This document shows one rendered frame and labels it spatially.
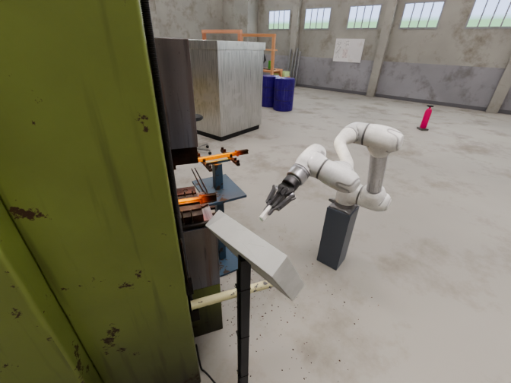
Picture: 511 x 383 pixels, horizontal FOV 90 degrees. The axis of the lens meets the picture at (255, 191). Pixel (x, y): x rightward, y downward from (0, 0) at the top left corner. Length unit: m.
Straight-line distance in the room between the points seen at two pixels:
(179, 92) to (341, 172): 0.72
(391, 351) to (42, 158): 2.14
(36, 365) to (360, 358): 1.71
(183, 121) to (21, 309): 0.80
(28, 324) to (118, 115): 0.72
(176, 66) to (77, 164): 0.48
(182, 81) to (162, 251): 0.64
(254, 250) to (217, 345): 1.25
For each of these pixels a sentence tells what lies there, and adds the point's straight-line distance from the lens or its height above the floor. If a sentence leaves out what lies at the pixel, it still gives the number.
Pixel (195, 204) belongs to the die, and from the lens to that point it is 1.42.
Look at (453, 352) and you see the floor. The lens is 2.42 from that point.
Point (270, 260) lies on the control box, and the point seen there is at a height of 1.18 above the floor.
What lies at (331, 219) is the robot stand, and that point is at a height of 0.50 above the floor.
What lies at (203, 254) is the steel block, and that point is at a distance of 1.48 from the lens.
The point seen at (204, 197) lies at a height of 1.01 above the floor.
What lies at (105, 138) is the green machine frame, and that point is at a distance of 0.84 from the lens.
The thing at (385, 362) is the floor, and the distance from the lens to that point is 2.15.
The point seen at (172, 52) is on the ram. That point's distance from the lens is 1.06.
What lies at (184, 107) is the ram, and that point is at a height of 1.53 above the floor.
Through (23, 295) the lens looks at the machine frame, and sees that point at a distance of 1.06.
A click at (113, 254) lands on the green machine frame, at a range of 1.05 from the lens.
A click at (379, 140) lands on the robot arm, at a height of 1.31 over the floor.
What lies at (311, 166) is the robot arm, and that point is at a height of 1.29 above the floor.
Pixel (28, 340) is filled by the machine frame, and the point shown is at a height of 0.90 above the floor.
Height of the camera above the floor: 1.76
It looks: 30 degrees down
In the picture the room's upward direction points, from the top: 2 degrees clockwise
